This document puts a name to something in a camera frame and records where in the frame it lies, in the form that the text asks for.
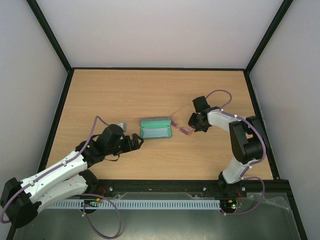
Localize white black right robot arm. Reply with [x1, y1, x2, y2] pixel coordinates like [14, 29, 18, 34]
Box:
[188, 96, 268, 197]

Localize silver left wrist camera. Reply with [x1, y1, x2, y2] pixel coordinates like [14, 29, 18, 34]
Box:
[117, 122, 128, 132]

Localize black frame post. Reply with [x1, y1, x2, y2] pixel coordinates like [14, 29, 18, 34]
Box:
[245, 0, 294, 73]
[26, 0, 72, 72]

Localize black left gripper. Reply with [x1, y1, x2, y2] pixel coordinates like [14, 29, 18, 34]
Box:
[106, 133, 145, 156]

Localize black back frame rail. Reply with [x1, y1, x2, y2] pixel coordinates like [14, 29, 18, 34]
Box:
[72, 67, 245, 72]

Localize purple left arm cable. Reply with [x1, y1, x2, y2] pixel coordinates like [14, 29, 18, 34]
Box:
[0, 115, 123, 238]

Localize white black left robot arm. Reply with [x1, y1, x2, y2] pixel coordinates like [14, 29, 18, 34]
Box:
[0, 122, 144, 229]

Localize grey metal front tray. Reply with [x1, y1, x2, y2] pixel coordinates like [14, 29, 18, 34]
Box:
[13, 193, 300, 240]

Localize grey-green glasses case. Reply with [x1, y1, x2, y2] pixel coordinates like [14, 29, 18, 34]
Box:
[140, 117, 172, 140]

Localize pink sunglasses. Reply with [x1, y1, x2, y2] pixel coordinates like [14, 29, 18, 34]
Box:
[170, 103, 193, 137]

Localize black left frame rail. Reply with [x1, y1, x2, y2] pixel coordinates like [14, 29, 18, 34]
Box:
[37, 68, 75, 173]

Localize light blue cleaning cloth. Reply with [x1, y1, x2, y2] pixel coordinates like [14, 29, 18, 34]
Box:
[143, 127, 168, 139]

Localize white slotted cable duct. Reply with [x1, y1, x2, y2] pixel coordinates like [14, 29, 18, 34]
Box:
[48, 199, 221, 210]

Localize black back left frame post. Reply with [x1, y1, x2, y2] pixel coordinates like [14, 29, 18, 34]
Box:
[26, 0, 72, 72]

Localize black right frame rail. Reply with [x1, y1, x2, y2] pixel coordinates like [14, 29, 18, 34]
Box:
[244, 69, 309, 240]

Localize black front frame rail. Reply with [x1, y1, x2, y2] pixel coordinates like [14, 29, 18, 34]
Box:
[24, 177, 291, 201]

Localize black frame rail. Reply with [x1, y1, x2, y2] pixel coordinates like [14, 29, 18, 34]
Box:
[72, 67, 245, 72]
[244, 69, 309, 240]
[37, 68, 75, 173]
[24, 177, 291, 201]

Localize black back right frame post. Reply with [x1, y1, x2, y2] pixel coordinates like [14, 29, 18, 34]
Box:
[245, 0, 294, 73]

